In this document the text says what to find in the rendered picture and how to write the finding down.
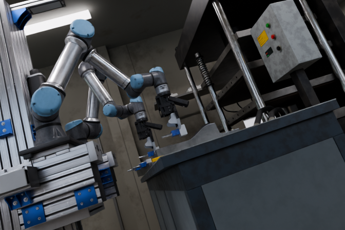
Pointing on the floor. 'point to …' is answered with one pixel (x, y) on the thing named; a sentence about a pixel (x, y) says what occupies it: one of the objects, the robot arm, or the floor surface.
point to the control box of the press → (287, 47)
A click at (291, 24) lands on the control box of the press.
